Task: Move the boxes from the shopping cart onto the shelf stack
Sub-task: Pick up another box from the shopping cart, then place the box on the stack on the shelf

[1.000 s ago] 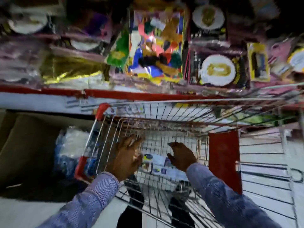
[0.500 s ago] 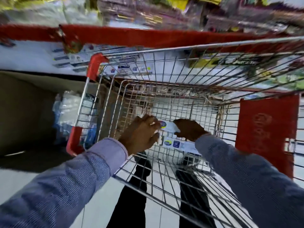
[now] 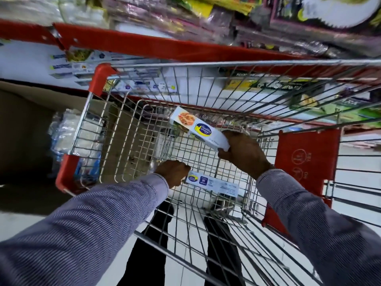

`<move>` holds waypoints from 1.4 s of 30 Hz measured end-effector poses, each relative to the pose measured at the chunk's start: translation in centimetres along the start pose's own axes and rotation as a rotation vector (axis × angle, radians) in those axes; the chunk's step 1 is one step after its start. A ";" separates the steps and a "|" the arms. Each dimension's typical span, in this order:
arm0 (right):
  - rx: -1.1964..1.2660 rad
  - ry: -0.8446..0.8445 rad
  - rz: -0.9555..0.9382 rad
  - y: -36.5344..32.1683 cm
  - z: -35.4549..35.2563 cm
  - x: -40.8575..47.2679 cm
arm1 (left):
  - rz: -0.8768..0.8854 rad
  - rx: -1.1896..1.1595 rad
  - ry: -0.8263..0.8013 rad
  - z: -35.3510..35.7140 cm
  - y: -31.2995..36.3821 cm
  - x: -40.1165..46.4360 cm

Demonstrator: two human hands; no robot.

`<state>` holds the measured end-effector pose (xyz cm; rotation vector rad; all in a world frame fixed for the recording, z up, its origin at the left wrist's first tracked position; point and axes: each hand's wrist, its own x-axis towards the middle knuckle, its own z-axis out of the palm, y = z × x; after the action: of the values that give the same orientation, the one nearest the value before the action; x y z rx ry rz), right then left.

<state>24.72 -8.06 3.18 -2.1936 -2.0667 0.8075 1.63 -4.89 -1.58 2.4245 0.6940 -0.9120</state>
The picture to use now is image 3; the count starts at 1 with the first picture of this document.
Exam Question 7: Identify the person's left hand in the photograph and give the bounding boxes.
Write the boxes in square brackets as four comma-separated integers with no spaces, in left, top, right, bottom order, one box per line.
[154,160,191,189]

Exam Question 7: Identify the person's right hand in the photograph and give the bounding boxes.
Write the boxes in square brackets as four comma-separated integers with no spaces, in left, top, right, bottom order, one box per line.
[217,130,274,181]

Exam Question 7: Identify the white foil box blue label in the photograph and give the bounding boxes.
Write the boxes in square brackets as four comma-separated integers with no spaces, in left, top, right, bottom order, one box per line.
[185,170,240,198]

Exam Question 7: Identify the white foil box food picture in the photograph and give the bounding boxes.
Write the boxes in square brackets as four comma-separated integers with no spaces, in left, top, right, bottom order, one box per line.
[169,106,231,152]

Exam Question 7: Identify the person's left forearm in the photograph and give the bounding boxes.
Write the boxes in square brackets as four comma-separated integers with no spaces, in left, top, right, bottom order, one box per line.
[0,173,170,286]

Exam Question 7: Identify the person's right forearm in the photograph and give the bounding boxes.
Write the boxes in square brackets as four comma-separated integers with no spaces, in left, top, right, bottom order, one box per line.
[256,169,381,286]

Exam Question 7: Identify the person's left leg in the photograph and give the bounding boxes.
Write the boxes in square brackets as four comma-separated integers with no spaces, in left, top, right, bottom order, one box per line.
[117,202,175,286]

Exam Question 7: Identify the person's leg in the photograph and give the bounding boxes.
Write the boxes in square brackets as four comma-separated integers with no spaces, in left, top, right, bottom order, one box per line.
[204,205,246,286]
[117,202,175,286]

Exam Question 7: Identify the red cart seat flap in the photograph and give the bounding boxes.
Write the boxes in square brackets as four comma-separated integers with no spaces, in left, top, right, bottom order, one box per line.
[262,128,342,237]

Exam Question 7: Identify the person's right leg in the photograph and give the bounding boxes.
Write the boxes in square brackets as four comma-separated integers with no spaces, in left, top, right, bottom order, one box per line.
[204,205,246,286]

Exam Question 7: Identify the clear plastic wrapped packs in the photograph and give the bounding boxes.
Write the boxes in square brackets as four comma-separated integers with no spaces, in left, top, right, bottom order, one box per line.
[48,109,105,180]

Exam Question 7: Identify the row of green wrap boxes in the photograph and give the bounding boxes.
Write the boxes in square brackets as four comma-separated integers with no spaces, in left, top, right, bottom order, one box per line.
[222,70,381,130]

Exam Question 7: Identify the red metal shelf beam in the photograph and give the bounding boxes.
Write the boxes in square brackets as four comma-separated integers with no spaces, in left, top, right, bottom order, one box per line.
[0,19,381,85]

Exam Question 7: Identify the pile of colourful shelf packets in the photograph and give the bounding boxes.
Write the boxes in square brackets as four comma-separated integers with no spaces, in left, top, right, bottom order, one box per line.
[0,0,381,58]

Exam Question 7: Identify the row of white wrap boxes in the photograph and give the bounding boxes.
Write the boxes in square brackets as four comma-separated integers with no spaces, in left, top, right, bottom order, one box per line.
[48,47,179,96]

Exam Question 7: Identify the brown cardboard box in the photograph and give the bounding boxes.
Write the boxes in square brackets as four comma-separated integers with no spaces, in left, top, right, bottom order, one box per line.
[0,80,115,189]

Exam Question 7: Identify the metal wire shopping cart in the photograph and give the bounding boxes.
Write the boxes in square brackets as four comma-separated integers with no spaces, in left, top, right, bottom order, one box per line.
[55,59,381,286]

